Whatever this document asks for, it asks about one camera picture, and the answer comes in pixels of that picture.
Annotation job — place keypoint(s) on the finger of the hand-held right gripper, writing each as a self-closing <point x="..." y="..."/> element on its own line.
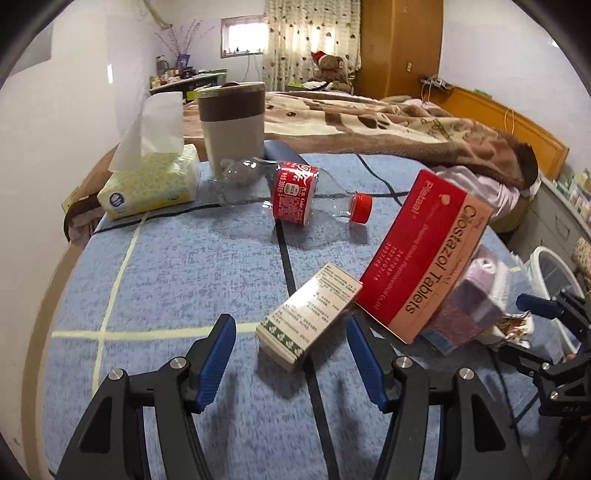
<point x="535" y="302"/>
<point x="521" y="357"/>

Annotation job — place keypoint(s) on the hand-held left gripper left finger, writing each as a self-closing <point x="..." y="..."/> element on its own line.
<point x="214" y="364"/>

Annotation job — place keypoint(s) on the pink bed sheet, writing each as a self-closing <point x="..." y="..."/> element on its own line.
<point x="503" y="203"/>

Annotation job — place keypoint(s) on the teddy bear with red hat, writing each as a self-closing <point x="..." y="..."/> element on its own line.
<point x="330" y="69"/>

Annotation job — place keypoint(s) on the cluttered desk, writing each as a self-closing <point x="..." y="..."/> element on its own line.
<point x="189" y="85"/>

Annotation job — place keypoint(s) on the grey drawer cabinet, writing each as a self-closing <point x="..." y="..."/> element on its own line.
<point x="549" y="217"/>

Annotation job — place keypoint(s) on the wooden headboard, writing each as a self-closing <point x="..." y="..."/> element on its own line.
<point x="485" y="104"/>

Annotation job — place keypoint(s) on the blue and white packet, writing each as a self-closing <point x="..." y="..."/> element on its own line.
<point x="438" y="344"/>

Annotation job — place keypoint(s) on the purple milk carton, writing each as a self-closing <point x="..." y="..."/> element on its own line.
<point x="471" y="304"/>

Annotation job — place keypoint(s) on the white round waste bin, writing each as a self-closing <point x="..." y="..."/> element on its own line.
<point x="535" y="263"/>

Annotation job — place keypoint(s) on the group of medicine boxes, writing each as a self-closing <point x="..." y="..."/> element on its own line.
<point x="575" y="191"/>

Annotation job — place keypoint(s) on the white power strip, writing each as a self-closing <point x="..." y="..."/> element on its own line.
<point x="436" y="84"/>

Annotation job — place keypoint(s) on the yellow tissue pack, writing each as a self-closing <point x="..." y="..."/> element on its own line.
<point x="152" y="184"/>

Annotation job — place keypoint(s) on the brown and white wrapper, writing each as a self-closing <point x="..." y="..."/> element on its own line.
<point x="515" y="325"/>

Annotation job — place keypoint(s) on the brown and white tumbler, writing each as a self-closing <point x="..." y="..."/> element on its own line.
<point x="231" y="138"/>

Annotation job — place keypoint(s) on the wooden wardrobe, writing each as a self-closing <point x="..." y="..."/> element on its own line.
<point x="397" y="46"/>

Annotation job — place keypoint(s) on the brown printed blanket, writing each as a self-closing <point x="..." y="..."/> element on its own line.
<point x="369" y="120"/>

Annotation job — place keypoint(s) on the blue plaid tablecloth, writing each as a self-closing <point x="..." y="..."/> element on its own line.
<point x="161" y="286"/>

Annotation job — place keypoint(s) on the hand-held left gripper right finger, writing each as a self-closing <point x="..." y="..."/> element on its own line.
<point x="367" y="364"/>

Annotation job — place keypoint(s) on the patterned curtain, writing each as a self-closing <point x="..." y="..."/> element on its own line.
<point x="300" y="37"/>

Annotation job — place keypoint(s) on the wrapped air conditioner pipe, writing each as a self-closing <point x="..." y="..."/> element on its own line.
<point x="159" y="11"/>

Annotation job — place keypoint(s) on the vase of purple branches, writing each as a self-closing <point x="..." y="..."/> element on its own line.
<point x="184" y="41"/>

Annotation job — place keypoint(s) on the small window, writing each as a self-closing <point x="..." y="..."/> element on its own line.
<point x="242" y="37"/>

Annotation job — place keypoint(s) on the clear bottle with red label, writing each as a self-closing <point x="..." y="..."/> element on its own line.
<point x="295" y="189"/>

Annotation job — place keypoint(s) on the red medicine box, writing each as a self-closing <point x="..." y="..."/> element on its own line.
<point x="425" y="258"/>

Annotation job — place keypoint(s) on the green and white medicine box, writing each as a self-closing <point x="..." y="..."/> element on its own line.
<point x="304" y="318"/>

